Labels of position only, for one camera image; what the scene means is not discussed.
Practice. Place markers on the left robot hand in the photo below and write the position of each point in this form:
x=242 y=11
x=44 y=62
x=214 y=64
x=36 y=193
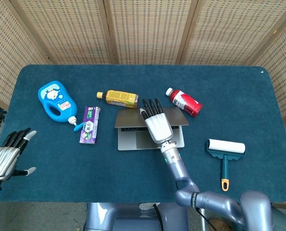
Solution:
x=3 y=158

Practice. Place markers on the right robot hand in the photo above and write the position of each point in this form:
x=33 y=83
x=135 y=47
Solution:
x=158 y=127

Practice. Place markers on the silver laptop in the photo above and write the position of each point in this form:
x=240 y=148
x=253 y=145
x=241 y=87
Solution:
x=131 y=142

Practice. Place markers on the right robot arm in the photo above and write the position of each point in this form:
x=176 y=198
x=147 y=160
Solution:
x=181 y=173

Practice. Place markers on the red juice bottle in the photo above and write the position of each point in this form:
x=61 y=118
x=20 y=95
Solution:
x=186 y=103

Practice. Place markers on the yellow tea bottle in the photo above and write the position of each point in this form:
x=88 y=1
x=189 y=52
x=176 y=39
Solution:
x=120 y=98

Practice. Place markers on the purple toothpaste box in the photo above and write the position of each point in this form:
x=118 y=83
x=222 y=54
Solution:
x=89 y=126

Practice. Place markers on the teal lint roller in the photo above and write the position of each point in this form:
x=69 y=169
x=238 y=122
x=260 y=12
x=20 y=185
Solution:
x=226 y=146

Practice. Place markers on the teal table cloth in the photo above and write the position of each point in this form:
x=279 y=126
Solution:
x=97 y=173

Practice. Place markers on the blue detergent bottle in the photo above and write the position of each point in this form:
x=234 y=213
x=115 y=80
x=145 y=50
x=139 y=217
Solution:
x=52 y=96

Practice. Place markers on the blue-grey robot torso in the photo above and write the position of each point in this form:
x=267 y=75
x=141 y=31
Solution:
x=133 y=219

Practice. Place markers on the woven folding screen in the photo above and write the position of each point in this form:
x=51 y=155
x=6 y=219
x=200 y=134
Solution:
x=147 y=31

